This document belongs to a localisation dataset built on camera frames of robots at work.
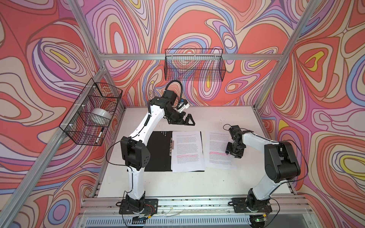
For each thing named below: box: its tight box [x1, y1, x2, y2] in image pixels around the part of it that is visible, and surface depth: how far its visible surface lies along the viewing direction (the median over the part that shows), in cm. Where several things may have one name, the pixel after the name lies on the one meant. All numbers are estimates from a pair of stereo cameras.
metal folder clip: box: [169, 137, 175, 157], surface depth 98 cm
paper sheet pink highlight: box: [205, 131, 239, 171], surface depth 93 cm
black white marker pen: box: [95, 127, 105, 144], surface depth 74 cm
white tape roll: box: [90, 107, 113, 126], surface depth 74 cm
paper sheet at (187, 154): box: [171, 131, 205, 173], surface depth 95 cm
